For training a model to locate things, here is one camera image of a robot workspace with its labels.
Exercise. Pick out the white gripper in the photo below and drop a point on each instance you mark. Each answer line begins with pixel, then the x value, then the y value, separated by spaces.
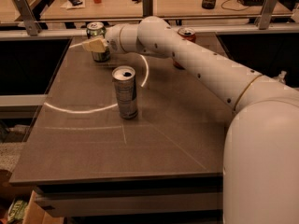
pixel 112 38

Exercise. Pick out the green soda can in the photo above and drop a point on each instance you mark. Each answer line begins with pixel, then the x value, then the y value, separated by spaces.
pixel 94 29

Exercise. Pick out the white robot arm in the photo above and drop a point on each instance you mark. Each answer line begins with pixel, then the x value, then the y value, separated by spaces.
pixel 261 152

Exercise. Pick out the tall silver energy can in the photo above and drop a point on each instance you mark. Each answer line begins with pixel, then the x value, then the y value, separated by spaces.
pixel 125 88

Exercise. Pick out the red Coca-Cola can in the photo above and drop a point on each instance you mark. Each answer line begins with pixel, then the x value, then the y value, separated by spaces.
pixel 188 34

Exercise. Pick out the black mesh cup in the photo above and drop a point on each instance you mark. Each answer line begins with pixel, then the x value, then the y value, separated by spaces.
pixel 208 4

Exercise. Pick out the cardboard box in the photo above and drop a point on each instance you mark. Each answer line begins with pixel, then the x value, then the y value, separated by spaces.
pixel 34 214

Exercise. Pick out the green snack packet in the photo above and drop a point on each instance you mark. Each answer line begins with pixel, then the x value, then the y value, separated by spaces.
pixel 16 211

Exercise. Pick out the clear sanitizer bottle right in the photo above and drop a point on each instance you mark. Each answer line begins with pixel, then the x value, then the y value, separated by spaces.
pixel 281 77

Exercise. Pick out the left metal bracket post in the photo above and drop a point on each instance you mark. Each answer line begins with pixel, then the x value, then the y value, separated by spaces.
pixel 31 25

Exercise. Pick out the metal bracket post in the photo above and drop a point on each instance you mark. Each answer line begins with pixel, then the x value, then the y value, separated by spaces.
pixel 263 20
pixel 147 7
pixel 31 25

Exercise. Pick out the middle metal bracket post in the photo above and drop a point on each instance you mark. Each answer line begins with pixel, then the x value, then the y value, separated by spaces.
pixel 147 7

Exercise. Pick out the right metal bracket post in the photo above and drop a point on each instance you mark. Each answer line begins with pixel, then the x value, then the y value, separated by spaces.
pixel 263 20

